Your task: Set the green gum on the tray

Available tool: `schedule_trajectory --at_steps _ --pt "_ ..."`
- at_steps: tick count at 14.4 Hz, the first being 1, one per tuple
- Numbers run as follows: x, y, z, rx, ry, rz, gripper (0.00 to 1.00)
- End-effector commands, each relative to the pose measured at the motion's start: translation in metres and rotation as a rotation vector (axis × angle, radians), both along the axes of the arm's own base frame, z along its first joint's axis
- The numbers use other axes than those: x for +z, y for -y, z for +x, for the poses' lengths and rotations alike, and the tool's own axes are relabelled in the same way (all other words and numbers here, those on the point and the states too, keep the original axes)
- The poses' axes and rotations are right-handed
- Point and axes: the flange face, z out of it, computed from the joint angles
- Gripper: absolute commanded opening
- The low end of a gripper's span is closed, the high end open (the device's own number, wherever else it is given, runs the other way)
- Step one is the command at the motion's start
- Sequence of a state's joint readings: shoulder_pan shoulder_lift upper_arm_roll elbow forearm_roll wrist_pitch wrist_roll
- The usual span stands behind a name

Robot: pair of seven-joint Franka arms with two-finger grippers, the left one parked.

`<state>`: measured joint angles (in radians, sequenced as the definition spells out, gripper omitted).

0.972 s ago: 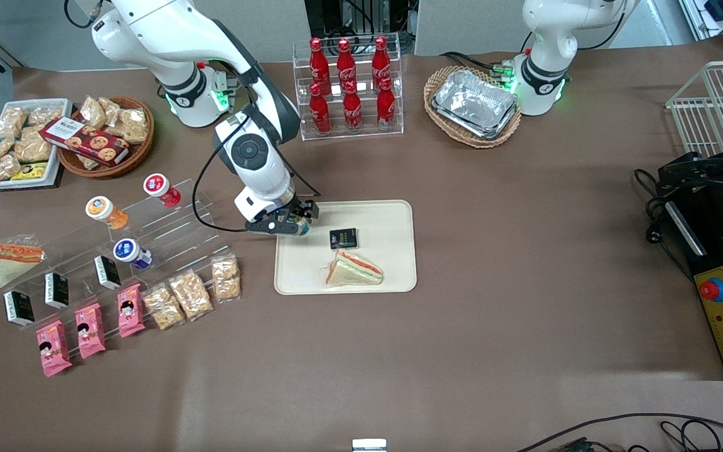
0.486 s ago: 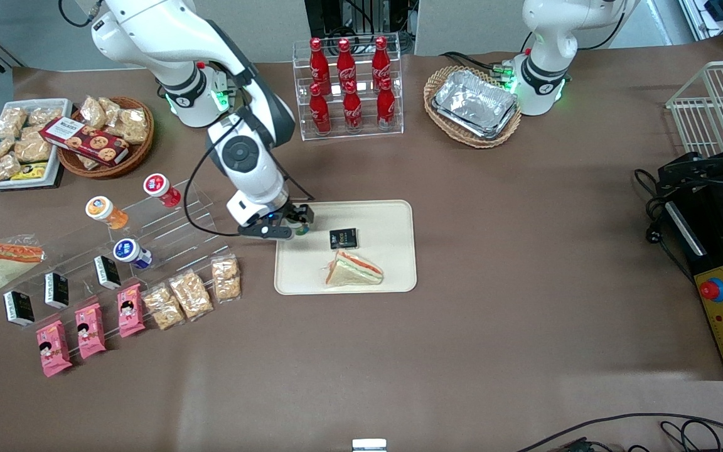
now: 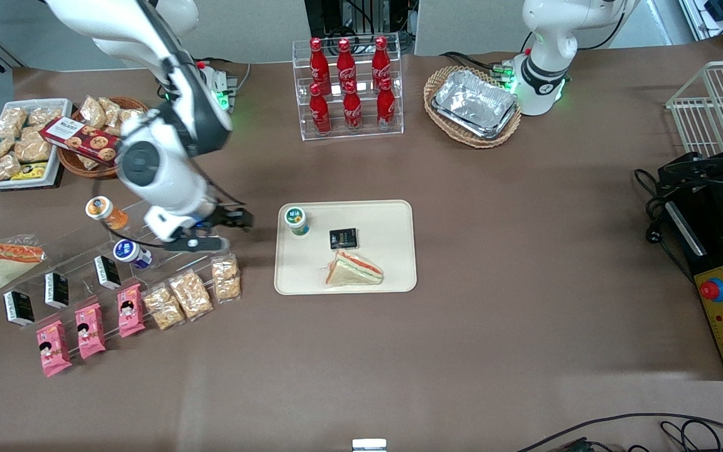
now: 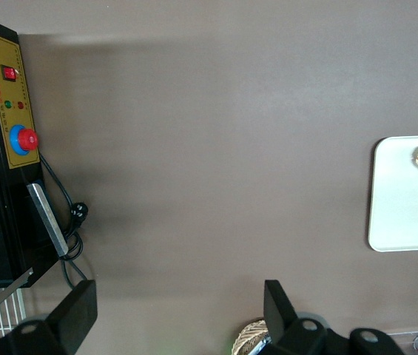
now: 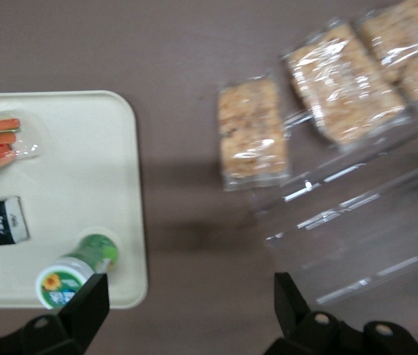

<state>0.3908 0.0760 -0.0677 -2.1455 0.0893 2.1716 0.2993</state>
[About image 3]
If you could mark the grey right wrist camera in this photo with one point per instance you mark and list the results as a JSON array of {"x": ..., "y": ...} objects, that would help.
[{"x": 197, "y": 243}]

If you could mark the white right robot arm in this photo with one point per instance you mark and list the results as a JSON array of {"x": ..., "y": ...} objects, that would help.
[{"x": 167, "y": 163}]

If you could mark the green cap gum bottle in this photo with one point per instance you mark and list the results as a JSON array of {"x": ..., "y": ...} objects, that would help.
[{"x": 297, "y": 221}]

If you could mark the small black white box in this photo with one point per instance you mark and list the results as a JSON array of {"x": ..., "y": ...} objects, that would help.
[
  {"x": 107, "y": 272},
  {"x": 56, "y": 290},
  {"x": 19, "y": 309}
]

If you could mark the clear acrylic bottle rack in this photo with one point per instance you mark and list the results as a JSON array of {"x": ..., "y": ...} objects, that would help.
[{"x": 366, "y": 125}]

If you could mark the pink snack pack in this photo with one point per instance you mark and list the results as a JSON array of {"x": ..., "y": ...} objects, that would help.
[
  {"x": 53, "y": 348},
  {"x": 90, "y": 331},
  {"x": 130, "y": 311}
]

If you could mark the silver foil tray stack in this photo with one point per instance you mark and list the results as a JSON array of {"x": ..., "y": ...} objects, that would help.
[{"x": 474, "y": 103}]

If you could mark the orange gum bottle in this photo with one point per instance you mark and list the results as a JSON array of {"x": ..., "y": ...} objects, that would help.
[{"x": 108, "y": 213}]

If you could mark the black equipment rack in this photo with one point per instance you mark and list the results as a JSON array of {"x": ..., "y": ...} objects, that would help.
[{"x": 361, "y": 16}]

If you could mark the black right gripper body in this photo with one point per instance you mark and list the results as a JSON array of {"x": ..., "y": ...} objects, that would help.
[{"x": 230, "y": 217}]

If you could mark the blue cap gum bottle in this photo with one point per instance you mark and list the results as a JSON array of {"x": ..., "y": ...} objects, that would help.
[{"x": 130, "y": 253}]

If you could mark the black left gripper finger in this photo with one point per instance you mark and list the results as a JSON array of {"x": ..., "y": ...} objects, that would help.
[
  {"x": 688, "y": 161},
  {"x": 681, "y": 179}
]

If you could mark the metal shelf with boxes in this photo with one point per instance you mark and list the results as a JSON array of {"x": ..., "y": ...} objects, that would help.
[{"x": 722, "y": 16}]

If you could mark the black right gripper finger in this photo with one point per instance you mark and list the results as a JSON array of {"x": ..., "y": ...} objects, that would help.
[
  {"x": 243, "y": 215},
  {"x": 243, "y": 225}
]

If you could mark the cream plastic tray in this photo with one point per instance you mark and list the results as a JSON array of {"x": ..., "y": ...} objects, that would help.
[{"x": 386, "y": 251}]

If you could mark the clear acrylic stepped stand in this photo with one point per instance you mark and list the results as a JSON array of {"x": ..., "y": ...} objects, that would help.
[{"x": 85, "y": 251}]

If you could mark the unwrapped triangle sandwich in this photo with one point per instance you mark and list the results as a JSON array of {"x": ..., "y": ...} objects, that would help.
[{"x": 352, "y": 273}]

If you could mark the light wicker oval basket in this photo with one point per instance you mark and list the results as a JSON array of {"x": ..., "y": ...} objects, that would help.
[{"x": 440, "y": 119}]

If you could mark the black flat snack box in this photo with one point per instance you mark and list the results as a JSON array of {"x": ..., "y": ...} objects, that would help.
[{"x": 343, "y": 238}]

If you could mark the red cola bottle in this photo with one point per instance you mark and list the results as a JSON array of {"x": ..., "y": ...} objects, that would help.
[
  {"x": 346, "y": 66},
  {"x": 320, "y": 113},
  {"x": 352, "y": 112},
  {"x": 381, "y": 63},
  {"x": 319, "y": 66},
  {"x": 386, "y": 108}
]

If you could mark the red emergency stop button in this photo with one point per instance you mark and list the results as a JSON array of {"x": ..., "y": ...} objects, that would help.
[{"x": 713, "y": 289}]

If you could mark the wrapped triangle sandwich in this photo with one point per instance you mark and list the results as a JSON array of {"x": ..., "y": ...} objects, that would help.
[{"x": 0, "y": 267}]

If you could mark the red cookie box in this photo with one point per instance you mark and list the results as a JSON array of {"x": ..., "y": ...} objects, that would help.
[{"x": 85, "y": 141}]

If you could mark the black yellow control box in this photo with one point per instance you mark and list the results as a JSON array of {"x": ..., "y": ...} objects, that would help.
[{"x": 710, "y": 251}]

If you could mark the yellow snack packet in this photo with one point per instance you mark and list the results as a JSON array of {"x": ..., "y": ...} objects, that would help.
[{"x": 29, "y": 171}]

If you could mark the white rectangular snack tray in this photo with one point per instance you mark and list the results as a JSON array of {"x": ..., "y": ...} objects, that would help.
[{"x": 63, "y": 107}]

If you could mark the brown wicker snack basket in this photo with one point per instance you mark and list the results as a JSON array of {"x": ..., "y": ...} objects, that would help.
[{"x": 69, "y": 164}]

